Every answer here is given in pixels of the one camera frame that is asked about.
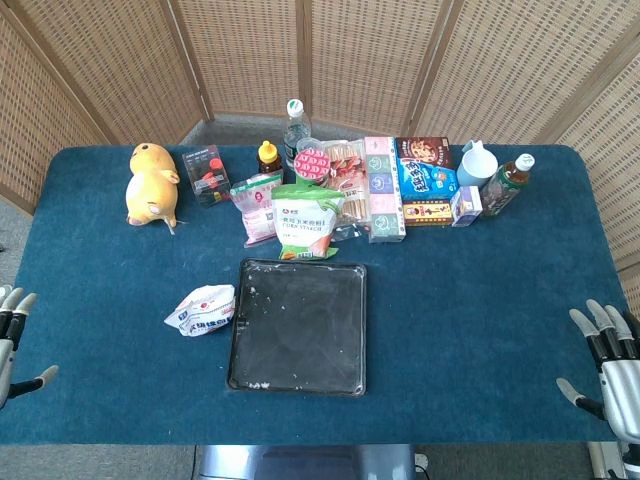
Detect small yellow red box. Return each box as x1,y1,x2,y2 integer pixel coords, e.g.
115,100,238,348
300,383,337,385
402,198,455,228

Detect cup with red patterned lid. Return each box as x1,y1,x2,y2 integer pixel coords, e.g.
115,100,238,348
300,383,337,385
293,137,331,189

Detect long pink green box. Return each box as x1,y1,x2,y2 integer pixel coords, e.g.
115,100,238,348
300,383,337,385
363,136,407,245

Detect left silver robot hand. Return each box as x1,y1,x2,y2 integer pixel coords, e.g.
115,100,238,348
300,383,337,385
0,284,60,409

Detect black baking tray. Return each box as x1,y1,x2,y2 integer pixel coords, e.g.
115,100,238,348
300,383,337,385
227,257,368,398

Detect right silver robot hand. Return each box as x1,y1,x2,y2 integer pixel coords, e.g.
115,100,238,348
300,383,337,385
556,298,640,444

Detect light blue pitcher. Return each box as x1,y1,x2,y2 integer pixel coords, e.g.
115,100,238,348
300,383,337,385
456,139,499,190

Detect blue cookie box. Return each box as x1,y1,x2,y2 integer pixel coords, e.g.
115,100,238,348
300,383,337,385
394,136,460,204

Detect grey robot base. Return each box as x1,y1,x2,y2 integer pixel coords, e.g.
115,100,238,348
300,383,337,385
197,443,417,480

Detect corn starch bag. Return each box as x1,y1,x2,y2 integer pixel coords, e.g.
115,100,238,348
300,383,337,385
270,180,346,262

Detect yellow plush toy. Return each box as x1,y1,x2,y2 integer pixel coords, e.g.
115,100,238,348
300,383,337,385
124,142,181,236

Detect honey bottle with yellow cap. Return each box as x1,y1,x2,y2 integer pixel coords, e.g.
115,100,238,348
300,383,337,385
256,140,284,184

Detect tea bottle with white cap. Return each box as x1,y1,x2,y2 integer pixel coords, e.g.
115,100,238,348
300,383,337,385
480,153,537,219

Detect clear water bottle white cap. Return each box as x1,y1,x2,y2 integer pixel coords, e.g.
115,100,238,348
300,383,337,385
283,98,314,169

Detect pink zip bag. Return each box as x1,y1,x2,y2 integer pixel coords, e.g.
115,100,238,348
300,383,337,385
229,174,284,249

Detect blue felt table cover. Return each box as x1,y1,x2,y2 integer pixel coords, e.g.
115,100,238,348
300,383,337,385
0,144,634,446

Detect black box with red parts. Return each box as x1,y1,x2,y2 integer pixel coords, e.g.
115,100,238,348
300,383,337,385
180,144,232,209

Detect rattan folding screen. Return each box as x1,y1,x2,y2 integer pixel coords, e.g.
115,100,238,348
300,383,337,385
0,0,640,331

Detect biscuit stick package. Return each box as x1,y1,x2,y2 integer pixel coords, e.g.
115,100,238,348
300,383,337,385
322,138,371,226

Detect small white purple box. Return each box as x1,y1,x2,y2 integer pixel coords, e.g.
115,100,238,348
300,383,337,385
449,185,484,229

